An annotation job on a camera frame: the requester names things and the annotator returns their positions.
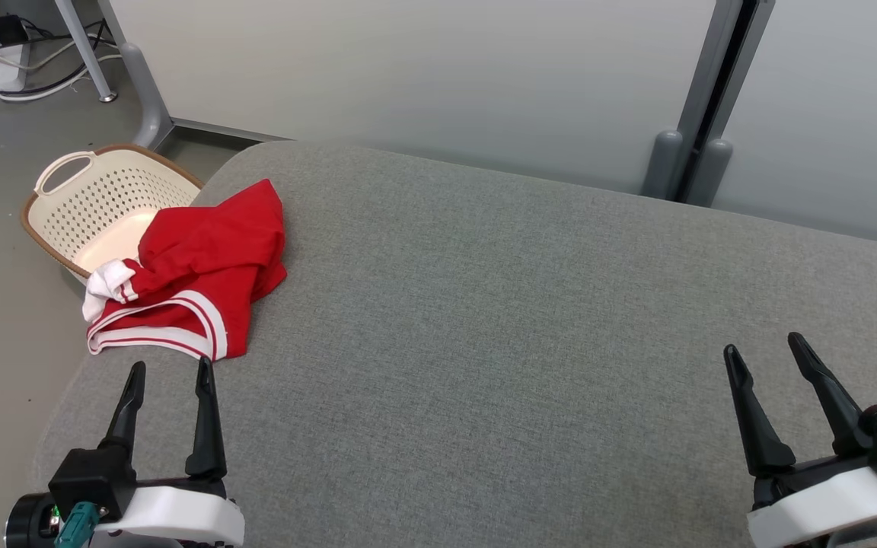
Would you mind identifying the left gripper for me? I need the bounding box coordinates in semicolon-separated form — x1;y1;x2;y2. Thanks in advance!
48;355;228;524

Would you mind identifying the red polo shirt white collar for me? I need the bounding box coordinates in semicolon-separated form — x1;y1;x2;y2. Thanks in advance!
82;179;289;362

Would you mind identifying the cream perforated laundry basket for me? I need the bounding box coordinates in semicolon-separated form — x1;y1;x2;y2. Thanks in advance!
21;144;206;286

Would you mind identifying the grey metal table leg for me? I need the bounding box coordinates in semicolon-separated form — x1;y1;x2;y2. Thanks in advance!
54;0;118;103

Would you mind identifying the white power strip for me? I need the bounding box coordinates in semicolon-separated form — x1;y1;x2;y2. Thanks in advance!
0;29;32;94

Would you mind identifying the teal cable connector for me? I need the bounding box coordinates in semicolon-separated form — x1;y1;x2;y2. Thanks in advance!
54;501;100;548

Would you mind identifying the grey partition post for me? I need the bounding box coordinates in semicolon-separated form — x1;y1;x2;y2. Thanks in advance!
686;0;776;208
640;0;744;200

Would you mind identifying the grey bracket at left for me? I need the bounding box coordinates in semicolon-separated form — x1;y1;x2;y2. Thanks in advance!
96;0;174;151

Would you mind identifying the white cable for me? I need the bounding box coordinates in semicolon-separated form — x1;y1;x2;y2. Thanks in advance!
0;34;123;104

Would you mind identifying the black cable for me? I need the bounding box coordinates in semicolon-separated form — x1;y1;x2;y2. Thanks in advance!
0;19;108;98

